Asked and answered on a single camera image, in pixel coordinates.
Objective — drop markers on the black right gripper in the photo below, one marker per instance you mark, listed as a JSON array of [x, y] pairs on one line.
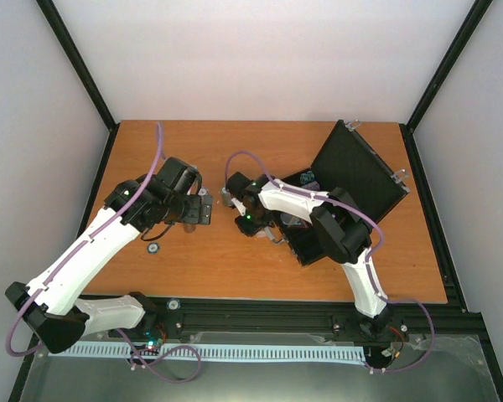
[[250, 230]]

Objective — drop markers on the white perforated cable strip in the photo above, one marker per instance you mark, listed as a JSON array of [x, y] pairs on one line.
[[220, 353]]

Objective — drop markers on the black poker set case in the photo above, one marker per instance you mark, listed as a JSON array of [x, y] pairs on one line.
[[346, 161]]

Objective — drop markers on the black aluminium frame rail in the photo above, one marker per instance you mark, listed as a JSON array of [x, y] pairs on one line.
[[260, 318]]

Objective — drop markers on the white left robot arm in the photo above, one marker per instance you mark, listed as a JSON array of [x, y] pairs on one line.
[[50, 304]]

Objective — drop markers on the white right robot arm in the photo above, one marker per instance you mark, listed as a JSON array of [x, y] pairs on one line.
[[342, 230]]

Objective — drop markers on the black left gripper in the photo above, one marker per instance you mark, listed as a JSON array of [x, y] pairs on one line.
[[194, 215]]

